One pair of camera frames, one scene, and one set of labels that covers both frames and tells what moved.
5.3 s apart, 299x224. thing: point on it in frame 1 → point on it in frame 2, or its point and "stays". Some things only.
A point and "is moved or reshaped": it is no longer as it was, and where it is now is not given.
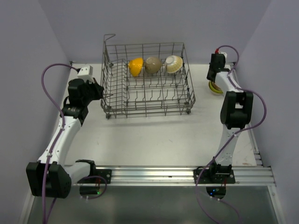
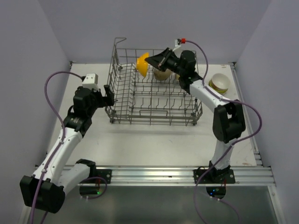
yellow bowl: [135, 66] → [141, 64]
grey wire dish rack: [145, 80] is moved or reshaped
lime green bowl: [215, 91] stays
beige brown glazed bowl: [153, 65] → [161, 75]
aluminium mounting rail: [245, 175] stays
